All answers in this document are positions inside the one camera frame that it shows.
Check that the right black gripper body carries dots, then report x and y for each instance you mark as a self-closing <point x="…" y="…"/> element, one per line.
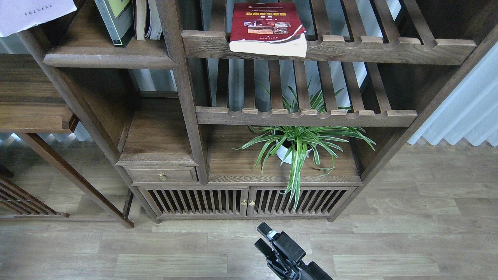
<point x="285" y="269"/>

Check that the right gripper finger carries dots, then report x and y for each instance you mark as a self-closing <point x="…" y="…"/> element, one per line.
<point x="265" y="249"/>
<point x="282" y="243"/>

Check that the red cover book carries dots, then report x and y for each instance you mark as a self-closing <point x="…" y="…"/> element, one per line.
<point x="270" y="28"/>

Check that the green grey cover book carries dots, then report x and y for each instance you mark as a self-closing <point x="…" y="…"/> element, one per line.
<point x="118" y="18"/>

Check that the white lavender cover book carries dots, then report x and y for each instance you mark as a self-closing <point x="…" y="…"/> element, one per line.
<point x="19" y="15"/>

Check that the upright books on shelf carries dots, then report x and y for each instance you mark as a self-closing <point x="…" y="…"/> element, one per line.
<point x="146" y="20"/>

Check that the brass cabinet door knobs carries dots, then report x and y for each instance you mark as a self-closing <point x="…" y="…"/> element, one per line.
<point x="245" y="202"/>

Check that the white plant pot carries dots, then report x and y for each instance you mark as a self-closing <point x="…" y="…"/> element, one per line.
<point x="285" y="154"/>

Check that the green spider plant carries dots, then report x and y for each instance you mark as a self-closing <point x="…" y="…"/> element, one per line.
<point x="326" y="137"/>

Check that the dark wooden bookshelf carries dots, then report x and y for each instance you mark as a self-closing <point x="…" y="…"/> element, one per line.
<point x="180" y="105"/>

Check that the brass drawer knob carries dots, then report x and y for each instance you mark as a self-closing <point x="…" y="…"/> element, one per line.
<point x="162" y="176"/>

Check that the white curtain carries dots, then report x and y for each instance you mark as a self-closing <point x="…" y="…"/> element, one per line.
<point x="470" y="111"/>

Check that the wooden side table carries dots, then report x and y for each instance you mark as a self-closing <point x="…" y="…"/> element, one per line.
<point x="31" y="105"/>

